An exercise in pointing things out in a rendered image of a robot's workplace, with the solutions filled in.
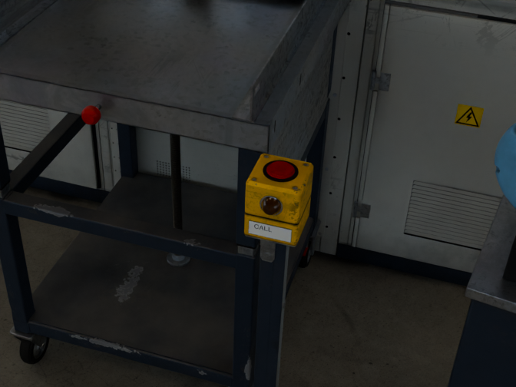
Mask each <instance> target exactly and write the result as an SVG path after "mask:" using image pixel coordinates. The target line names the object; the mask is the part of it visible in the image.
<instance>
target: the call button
mask: <svg viewBox="0 0 516 387"><path fill-rule="evenodd" d="M266 172H267V173H268V174H269V175H270V176H271V177H275V178H278V179H286V178H289V177H291V176H292V175H294V173H295V169H294V167H293V166H292V165H291V164H289V163H287V162H284V161H276V162H273V163H271V164H270V165H268V167H267V168H266Z"/></svg>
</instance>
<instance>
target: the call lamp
mask: <svg viewBox="0 0 516 387"><path fill-rule="evenodd" d="M260 208H261V210H262V211H263V212H264V213H266V214H268V215H272V216H276V215H278V214H280V213H281V212H282V211H283V203H282V201H281V200H280V199H279V198H278V197H275V196H273V195H266V196H264V197H262V198H261V200H260Z"/></svg>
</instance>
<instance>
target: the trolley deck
mask: <svg viewBox="0 0 516 387"><path fill-rule="evenodd" d="M304 2H305V0H57V1H56V2H55V3H54V4H53V5H51V6H50V7H49V8H47V9H46V10H45V11H44V12H42V13H41V14H40V15H39V16H38V17H37V18H35V19H34V20H33V21H31V22H30V23H29V24H28V25H26V26H25V27H24V28H23V29H22V30H21V31H19V32H18V33H17V34H15V35H14V36H13V37H11V38H10V39H9V40H7V41H6V43H4V44H3V45H2V46H0V99H2V100H6V101H13V102H16V103H20V104H27V105H31V106H36V107H40V108H47V109H50V110H54V111H61V112H65V113H69V114H76V115H81V112H82V111H83V110H84V108H85V107H87V106H88V105H93V106H96V105H97V104H100V105H101V109H100V110H99V111H100V112H101V119H100V120H103V121H110V122H114V123H119V124H125V125H129V126H133V127H140V128H144V129H148V130H152V131H159V132H163V133H167V134H174V135H178V136H182V137H188V138H193V139H197V140H201V141H208V142H212V143H216V144H222V145H227V146H231V147H238V148H242V149H246V150H250V151H257V152H260V153H265V154H268V153H269V152H270V150H271V148H272V146H273V145H274V143H275V141H276V139H277V137H278V135H279V133H280V131H281V130H282V128H283V125H284V124H285V122H286V120H287V118H288V117H289V114H290V112H291V110H292V109H293V107H294V105H295V103H296V101H297V99H298V97H299V96H300V94H301V92H302V90H303V88H304V86H305V85H306V82H307V81H308V79H309V76H310V75H311V74H312V72H313V69H314V67H315V66H316V63H317V61H318V60H319V58H320V56H321V54H322V52H323V50H324V49H325V47H326V45H327V43H328V41H329V39H330V38H331V36H332V33H333V32H334V30H335V28H336V26H337V25H338V23H339V20H340V18H341V17H342V15H343V13H344V11H345V10H346V7H347V5H348V4H349V2H350V0H326V3H325V4H324V6H323V7H322V9H321V11H320V12H319V14H318V15H317V17H316V20H315V21H314V22H313V24H312V26H311V28H310V29H309V31H308V32H307V34H306V37H305V38H304V39H303V41H302V43H301V45H300V46H299V48H298V50H297V51H296V53H295V54H294V56H293V58H292V60H291V62H290V63H289V65H288V67H287V68H286V70H285V71H284V73H283V75H282V77H281V79H280V80H279V82H278V84H277V85H276V87H275V88H274V90H273V92H272V94H271V95H270V97H269V99H268V101H267V102H266V104H265V105H264V107H263V109H262V111H261V112H260V114H259V116H258V118H257V119H256V121H255V122H254V123H252V122H248V121H241V120H237V119H232V118H231V117H232V115H233V113H234V112H235V110H236V109H237V107H238V106H239V104H240V102H241V101H242V100H243V98H244V96H245V95H246V93H247V92H248V90H249V89H250V87H251V85H252V83H253V82H254V80H255V79H256V77H257V75H258V74H259V73H260V71H261V69H262V68H263V66H264V65H265V63H266V61H267V60H268V58H269V57H270V55H271V54H272V53H273V50H274V49H275V47H276V46H277V45H278V43H279V41H280V39H281V38H282V37H283V35H284V34H285V32H286V30H287V28H288V27H289V26H290V24H291V22H292V21H293V19H294V18H295V17H296V15H297V13H298V11H299V10H300V9H301V7H302V6H303V3H304Z"/></svg>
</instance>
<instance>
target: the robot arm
mask: <svg viewBox="0 0 516 387"><path fill-rule="evenodd" d="M494 165H495V166H496V171H495V173H496V177H497V180H498V183H499V186H500V188H501V190H502V192H503V194H504V195H505V196H506V198H507V199H508V201H509V202H510V204H511V205H512V206H513V207H514V208H515V209H516V123H515V124H513V125H511V126H510V127H509V128H508V129H507V131H506V132H505V133H504V135H503V136H502V137H501V139H500V141H499V142H498V146H497V148H496V151H495V156H494Z"/></svg>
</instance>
